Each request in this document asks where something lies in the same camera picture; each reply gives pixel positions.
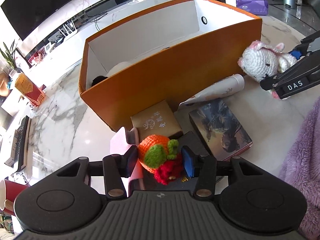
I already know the orange crochet fruit toy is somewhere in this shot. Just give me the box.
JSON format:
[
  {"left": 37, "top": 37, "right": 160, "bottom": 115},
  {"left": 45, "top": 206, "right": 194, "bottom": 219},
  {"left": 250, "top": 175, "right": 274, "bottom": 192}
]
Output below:
[{"left": 138, "top": 134, "right": 184, "bottom": 185}]

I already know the white crochet bunny keychain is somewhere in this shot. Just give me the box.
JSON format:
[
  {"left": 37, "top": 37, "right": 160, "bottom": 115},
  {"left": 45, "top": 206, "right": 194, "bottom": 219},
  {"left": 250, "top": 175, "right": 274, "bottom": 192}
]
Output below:
[{"left": 238, "top": 41, "right": 297, "bottom": 83}]

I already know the picture cover book box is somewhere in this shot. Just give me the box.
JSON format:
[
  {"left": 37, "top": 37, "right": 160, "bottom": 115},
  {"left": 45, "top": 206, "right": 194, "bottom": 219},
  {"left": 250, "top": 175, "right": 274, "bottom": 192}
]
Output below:
[{"left": 189, "top": 99, "right": 253, "bottom": 161}]

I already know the gold gift box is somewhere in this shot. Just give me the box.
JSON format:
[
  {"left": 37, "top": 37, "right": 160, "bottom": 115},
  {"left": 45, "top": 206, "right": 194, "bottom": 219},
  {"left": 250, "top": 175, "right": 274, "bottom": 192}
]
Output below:
[{"left": 131, "top": 100, "right": 183, "bottom": 142}]

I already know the white pink plush rabbit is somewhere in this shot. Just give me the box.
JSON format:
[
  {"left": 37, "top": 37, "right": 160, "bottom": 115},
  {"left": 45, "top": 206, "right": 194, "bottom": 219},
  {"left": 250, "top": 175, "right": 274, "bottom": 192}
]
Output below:
[{"left": 91, "top": 61, "right": 131, "bottom": 87}]

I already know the purple tissue pack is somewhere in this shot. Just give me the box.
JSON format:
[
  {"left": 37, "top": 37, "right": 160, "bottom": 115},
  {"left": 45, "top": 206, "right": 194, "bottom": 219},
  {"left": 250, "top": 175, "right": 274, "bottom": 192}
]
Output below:
[{"left": 225, "top": 0, "right": 268, "bottom": 16}]

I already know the white printed tube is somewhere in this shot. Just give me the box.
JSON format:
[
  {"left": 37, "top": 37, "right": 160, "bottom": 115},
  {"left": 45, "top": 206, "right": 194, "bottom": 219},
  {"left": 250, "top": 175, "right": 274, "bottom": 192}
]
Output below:
[{"left": 178, "top": 74, "right": 245, "bottom": 110}]

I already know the large orange cardboard box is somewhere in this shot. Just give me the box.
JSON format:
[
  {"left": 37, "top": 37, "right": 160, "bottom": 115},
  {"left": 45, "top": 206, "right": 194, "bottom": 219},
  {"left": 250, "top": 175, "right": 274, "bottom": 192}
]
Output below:
[{"left": 79, "top": 0, "right": 263, "bottom": 131}]

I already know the black keyboard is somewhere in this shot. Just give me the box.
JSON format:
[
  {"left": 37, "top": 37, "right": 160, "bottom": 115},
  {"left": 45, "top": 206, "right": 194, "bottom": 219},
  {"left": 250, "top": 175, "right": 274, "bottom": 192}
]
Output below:
[{"left": 13, "top": 115, "right": 30, "bottom": 172}]

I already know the red yellow carton box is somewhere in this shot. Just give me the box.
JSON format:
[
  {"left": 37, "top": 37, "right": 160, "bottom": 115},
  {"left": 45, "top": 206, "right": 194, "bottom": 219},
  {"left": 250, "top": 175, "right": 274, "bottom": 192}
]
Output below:
[{"left": 15, "top": 73, "right": 45, "bottom": 106}]

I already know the red paper cup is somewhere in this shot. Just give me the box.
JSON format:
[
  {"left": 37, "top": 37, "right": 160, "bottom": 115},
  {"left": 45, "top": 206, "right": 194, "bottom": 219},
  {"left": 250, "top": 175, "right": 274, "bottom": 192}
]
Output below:
[{"left": 0, "top": 179, "right": 28, "bottom": 216}]

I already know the white marble tv cabinet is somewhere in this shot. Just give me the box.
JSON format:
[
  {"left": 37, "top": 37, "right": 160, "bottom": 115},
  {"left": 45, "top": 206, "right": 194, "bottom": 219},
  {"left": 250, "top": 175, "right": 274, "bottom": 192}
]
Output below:
[{"left": 24, "top": 0, "right": 216, "bottom": 75}]

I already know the white wifi router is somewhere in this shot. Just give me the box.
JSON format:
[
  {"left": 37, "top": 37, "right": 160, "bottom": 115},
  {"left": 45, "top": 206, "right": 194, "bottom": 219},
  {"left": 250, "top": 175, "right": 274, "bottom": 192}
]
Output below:
[{"left": 58, "top": 19, "right": 78, "bottom": 41}]

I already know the left potted plant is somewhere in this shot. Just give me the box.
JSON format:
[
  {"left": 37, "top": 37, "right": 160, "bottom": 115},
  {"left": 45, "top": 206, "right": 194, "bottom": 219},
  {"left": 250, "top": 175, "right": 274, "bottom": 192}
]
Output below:
[{"left": 0, "top": 40, "right": 23, "bottom": 73}]

